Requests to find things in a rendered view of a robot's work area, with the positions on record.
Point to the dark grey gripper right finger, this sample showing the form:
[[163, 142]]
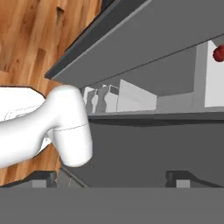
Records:
[[180, 176]]

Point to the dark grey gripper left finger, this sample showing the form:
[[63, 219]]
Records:
[[43, 177]]

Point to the white rounded column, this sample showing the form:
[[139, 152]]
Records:
[[67, 125]]

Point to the red round vegetable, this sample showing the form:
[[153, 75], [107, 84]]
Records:
[[219, 54]]

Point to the grey fridge door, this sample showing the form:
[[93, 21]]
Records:
[[140, 32]]

